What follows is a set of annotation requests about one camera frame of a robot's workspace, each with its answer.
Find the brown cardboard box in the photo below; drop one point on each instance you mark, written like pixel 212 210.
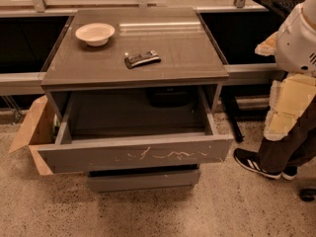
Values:
pixel 35 131

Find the black snack bar wrapper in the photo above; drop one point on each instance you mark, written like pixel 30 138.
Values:
pixel 142 59

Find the black sneaker behind leg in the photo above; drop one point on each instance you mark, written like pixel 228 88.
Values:
pixel 289 173

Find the yellow foam padded gripper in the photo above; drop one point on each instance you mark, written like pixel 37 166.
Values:
pixel 295 43

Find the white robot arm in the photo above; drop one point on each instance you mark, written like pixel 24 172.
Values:
pixel 301 19

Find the grey drawer cabinet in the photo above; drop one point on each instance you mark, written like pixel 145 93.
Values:
pixel 176 34

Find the black round floor object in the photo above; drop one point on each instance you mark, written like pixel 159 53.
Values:
pixel 307 194

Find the black white sneaker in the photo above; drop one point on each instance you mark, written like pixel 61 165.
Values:
pixel 248 160

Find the grey top drawer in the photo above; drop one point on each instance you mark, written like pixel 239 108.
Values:
pixel 112 130

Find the white ceramic bowl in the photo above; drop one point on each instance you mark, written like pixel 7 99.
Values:
pixel 96 34

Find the dark brown trouser leg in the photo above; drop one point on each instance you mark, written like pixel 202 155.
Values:
pixel 294 150

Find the grey drawer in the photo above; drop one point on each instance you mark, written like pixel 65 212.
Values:
pixel 112 130
pixel 142 179

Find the grey lower drawer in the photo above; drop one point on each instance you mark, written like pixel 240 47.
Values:
pixel 142 179

